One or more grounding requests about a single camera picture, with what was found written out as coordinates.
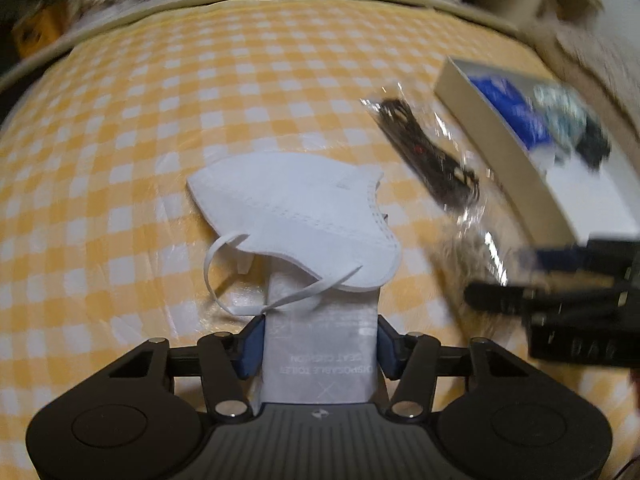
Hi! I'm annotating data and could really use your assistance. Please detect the white toilet seat cushion packet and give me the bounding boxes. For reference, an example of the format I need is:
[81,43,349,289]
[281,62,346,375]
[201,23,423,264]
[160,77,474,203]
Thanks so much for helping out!
[258,289,380,404]

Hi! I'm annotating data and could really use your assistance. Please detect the dark item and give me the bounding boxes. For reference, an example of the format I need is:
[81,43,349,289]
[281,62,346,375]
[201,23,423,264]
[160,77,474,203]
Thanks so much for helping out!
[361,82,508,285]

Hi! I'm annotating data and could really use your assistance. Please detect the white face mask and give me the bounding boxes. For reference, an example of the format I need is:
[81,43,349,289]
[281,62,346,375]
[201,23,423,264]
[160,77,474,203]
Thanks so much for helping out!
[186,152,401,316]

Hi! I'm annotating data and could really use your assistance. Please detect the white shallow cardboard box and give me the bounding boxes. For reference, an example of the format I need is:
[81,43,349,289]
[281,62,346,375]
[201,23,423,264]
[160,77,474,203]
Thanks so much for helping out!
[434,58,639,246]

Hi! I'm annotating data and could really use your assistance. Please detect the dark teal scrunchie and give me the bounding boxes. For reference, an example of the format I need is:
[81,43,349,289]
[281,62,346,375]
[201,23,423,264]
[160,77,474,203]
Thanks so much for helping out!
[575,117,611,171]

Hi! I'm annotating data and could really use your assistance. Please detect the light blue floral pouch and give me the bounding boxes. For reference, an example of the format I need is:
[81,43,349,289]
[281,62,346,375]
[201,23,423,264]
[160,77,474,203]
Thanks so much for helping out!
[532,84,588,152]

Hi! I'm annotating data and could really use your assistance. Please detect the yellow checked bed sheet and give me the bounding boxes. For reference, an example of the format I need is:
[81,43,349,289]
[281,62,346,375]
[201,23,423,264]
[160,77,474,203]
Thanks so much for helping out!
[0,0,640,480]

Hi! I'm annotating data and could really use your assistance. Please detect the blue tissue pack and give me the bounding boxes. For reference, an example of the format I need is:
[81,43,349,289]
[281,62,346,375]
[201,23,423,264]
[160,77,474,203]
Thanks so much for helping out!
[470,76,552,151]

